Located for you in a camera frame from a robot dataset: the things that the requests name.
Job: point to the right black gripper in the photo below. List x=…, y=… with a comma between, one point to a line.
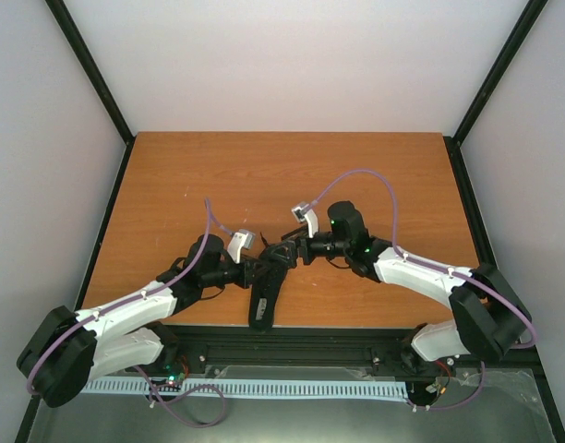
x=301, y=244

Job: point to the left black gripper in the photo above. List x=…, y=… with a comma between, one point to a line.
x=249, y=277

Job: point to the black canvas shoe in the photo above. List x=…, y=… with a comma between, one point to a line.
x=264, y=295

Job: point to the black shoelace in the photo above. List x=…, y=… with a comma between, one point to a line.
x=271, y=242

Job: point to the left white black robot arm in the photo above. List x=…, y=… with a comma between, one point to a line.
x=207, y=265

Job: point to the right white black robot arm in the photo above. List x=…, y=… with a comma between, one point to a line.
x=488, y=318

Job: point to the left green-lit circuit board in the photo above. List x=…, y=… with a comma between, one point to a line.
x=171, y=384

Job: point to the right small circuit board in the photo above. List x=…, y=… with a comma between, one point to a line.
x=439, y=386

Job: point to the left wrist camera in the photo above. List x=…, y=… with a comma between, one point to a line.
x=240, y=240

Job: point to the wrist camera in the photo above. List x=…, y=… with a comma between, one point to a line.
x=304, y=213
x=240, y=240

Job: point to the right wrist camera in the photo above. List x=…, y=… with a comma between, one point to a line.
x=304, y=213

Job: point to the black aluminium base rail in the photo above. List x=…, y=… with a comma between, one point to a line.
x=287, y=343

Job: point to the light blue slotted cable duct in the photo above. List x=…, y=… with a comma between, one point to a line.
x=264, y=389

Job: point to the right black frame post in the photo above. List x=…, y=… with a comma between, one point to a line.
x=514, y=42

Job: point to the black frame post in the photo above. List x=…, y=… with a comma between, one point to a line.
x=81, y=50
x=514, y=42

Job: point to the left black frame post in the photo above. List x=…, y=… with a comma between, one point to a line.
x=81, y=50

